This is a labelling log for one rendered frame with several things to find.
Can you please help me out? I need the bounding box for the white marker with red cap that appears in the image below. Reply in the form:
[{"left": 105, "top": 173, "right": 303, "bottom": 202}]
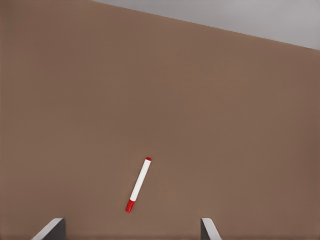
[{"left": 124, "top": 156, "right": 153, "bottom": 214}]

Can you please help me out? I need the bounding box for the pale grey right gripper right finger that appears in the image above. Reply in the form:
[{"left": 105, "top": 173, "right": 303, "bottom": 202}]
[{"left": 200, "top": 217, "right": 223, "bottom": 240}]

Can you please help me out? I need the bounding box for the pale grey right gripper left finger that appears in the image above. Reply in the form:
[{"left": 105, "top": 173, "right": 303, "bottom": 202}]
[{"left": 30, "top": 217, "right": 66, "bottom": 240}]

